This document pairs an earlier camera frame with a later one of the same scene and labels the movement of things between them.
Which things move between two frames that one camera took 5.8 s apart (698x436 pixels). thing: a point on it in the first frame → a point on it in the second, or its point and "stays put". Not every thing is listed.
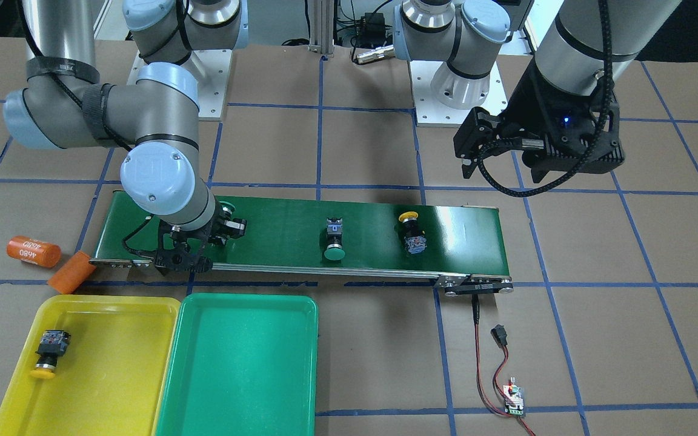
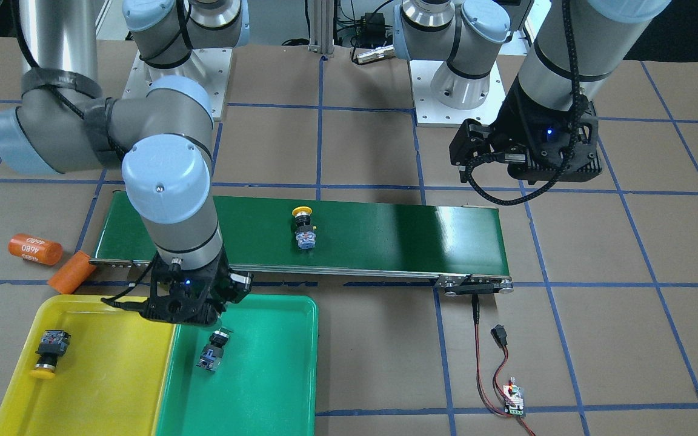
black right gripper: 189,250 → 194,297
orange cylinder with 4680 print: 43,254 stays put
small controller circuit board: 514,401 stays put
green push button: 228,208 → 212,352
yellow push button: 415,241 → 305,234
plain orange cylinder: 73,274 stays put
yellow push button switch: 53,344 stays put
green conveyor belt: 455,243 stays put
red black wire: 500,336 stays put
